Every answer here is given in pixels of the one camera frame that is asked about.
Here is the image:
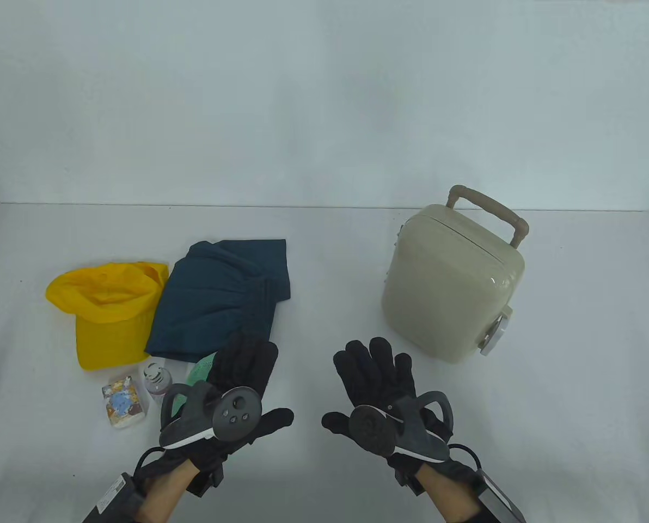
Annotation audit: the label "person's left hand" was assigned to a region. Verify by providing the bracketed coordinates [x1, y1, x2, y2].
[161, 331, 295, 483]

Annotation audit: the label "person's right hand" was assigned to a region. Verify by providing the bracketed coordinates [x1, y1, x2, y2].
[322, 337, 469, 485]

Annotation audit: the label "green mesh bag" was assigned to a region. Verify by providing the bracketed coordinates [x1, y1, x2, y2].
[169, 351, 219, 420]

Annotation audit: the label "small clear bottle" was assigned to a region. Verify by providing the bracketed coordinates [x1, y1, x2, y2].
[142, 361, 173, 406]

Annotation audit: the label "beige hard-shell suitcase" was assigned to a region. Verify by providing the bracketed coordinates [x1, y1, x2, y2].
[381, 185, 530, 364]

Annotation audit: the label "printed tissue packet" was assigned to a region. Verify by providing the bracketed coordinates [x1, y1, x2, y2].
[102, 375, 150, 430]

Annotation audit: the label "grey left hand controller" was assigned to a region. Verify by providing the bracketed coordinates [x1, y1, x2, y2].
[159, 382, 261, 449]

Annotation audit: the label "grey hand controller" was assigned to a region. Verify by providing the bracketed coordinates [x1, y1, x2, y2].
[349, 391, 455, 464]
[159, 382, 261, 449]

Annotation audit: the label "grey right hand controller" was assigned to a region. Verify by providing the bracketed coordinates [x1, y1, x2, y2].
[349, 391, 455, 464]

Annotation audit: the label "dark teal folded shorts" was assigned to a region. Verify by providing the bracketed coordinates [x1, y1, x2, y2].
[144, 239, 292, 364]

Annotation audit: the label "yellow cap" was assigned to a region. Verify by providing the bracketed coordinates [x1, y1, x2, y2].
[45, 262, 170, 372]

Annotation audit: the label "black right wrist sensor box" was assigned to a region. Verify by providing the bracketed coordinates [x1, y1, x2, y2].
[474, 471, 526, 523]

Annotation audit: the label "black wrist sensor box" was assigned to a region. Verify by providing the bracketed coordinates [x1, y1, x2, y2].
[474, 471, 526, 523]
[82, 473, 145, 523]

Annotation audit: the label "black left wrist sensor box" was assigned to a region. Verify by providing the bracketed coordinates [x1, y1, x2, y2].
[82, 473, 145, 523]

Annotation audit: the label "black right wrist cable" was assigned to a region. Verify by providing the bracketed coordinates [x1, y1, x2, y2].
[447, 444, 484, 475]

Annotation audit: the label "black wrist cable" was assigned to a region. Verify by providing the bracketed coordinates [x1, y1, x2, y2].
[447, 444, 484, 475]
[133, 446, 167, 480]

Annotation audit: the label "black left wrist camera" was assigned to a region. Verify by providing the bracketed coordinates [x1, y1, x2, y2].
[186, 458, 227, 497]

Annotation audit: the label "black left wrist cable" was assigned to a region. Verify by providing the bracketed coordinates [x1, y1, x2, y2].
[133, 446, 167, 480]

